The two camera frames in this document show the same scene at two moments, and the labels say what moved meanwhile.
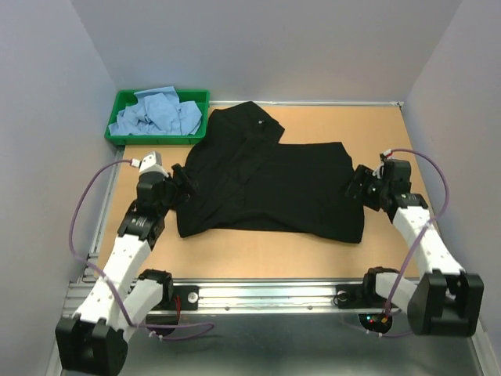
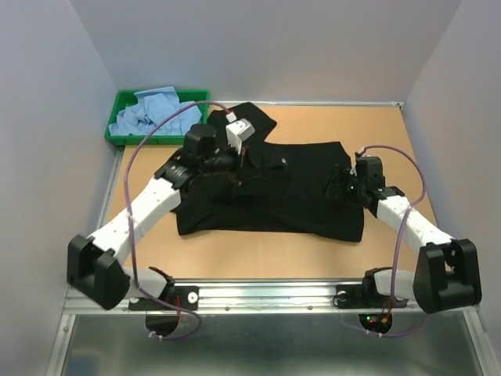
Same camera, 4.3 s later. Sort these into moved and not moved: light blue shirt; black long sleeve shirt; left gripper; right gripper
Moved: right gripper; left gripper
Not moved: light blue shirt; black long sleeve shirt
